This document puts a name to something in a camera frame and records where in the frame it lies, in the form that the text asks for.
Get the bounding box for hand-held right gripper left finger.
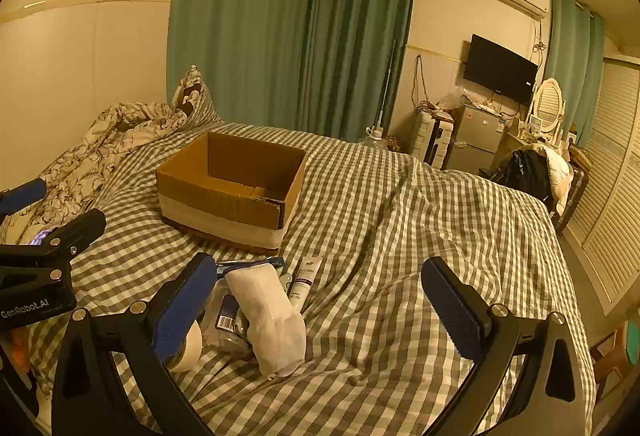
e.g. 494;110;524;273
50;252;218;436

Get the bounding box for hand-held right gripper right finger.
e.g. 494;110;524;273
421;256;588;436

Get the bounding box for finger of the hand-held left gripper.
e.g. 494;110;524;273
30;208;108;267
0;180;48;219

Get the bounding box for clear plastic package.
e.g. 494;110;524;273
202;278;257;358

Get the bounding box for beige tape roll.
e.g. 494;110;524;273
167;323;204;373

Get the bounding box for white sock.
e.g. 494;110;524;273
225;263;307;378

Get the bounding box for blue packet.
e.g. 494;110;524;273
215;257;286;275

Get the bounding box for cardboard box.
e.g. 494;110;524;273
156;131;307;252

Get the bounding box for white purple cream tube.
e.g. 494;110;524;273
287;256;321;310

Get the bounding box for floral quilt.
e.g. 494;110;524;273
0;100;192;239

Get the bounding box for green checkered bedsheet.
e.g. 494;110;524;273
0;115;599;436

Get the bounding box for brown suitcase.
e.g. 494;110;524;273
554;160;589;234

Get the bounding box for wooden stool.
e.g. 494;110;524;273
592;320;640;398

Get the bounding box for white coat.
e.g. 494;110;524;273
542;145;574;213

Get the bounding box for white ribbed suitcase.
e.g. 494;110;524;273
414;109;454;170

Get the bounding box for silver mini fridge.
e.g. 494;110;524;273
452;103;519;175

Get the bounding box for checkered floral pillow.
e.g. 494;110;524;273
171;65;222;128

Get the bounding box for louvered wardrobe doors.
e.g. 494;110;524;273
564;55;640;318

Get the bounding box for white oval vanity mirror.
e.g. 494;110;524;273
529;77;567;138

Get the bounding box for white pole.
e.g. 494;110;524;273
376;45;402;133

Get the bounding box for light green window curtain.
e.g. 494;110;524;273
542;0;607;135

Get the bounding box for black wall television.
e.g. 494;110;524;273
462;34;540;108

